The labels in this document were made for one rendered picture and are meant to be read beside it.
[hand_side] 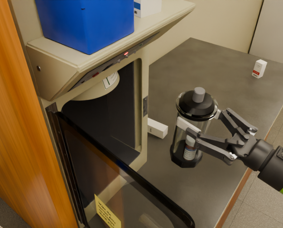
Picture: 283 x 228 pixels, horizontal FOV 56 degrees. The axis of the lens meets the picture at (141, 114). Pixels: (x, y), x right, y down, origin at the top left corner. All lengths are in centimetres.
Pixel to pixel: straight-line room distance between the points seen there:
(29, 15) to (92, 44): 11
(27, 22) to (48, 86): 10
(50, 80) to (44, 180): 16
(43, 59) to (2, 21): 12
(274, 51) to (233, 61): 203
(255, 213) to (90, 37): 186
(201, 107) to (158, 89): 65
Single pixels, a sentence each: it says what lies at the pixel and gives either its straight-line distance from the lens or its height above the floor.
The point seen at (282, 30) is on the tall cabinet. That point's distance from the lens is 354.
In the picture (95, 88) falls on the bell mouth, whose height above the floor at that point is 134.
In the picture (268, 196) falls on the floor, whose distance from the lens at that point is 220.
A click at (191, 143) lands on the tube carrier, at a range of 75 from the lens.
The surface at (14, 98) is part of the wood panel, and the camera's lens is 34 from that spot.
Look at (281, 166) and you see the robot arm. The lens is 66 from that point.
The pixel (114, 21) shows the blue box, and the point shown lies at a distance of 39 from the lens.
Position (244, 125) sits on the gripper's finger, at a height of 121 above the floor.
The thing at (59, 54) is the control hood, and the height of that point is 151.
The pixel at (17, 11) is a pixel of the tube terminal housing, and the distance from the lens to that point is 42.
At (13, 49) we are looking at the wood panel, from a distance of 32.
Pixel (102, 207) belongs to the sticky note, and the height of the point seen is 121.
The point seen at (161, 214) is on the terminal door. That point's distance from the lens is 36.
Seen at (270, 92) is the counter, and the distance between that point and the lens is 142.
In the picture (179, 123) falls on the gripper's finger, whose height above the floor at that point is 121.
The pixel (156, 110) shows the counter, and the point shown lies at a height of 94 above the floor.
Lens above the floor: 168
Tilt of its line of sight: 40 degrees down
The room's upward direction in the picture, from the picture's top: straight up
